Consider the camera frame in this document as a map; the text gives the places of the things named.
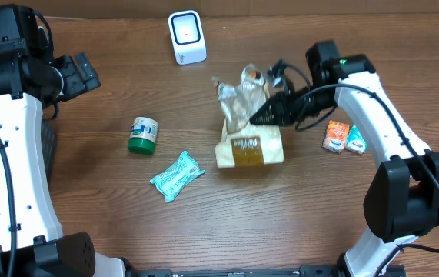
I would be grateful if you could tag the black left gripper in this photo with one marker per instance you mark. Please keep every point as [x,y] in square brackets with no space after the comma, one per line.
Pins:
[79,84]

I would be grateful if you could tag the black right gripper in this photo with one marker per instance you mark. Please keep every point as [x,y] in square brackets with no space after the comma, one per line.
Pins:
[284,115]

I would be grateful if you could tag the beige brown bag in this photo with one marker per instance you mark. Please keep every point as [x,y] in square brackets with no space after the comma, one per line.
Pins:
[243,143]

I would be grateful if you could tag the orange tissue pack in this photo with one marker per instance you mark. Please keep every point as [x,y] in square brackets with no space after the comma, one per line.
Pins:
[336,136]

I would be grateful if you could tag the teal white tissue pack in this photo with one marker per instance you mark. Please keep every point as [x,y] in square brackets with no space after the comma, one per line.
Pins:
[355,142]

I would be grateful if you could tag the green lid white jar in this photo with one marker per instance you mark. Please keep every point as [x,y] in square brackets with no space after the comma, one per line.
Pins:
[143,136]

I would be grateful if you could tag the teal snack packet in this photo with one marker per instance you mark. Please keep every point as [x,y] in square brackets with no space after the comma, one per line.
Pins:
[171,181]

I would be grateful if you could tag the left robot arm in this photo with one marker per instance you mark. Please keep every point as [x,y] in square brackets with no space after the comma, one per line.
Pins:
[32,242]

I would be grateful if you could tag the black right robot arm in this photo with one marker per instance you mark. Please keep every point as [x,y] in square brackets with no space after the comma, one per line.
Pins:
[402,202]

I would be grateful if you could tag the white barcode scanner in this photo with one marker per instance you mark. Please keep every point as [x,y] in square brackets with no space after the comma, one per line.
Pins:
[187,37]

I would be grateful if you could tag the brown cardboard backdrop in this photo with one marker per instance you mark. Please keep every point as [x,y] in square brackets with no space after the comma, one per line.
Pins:
[110,9]

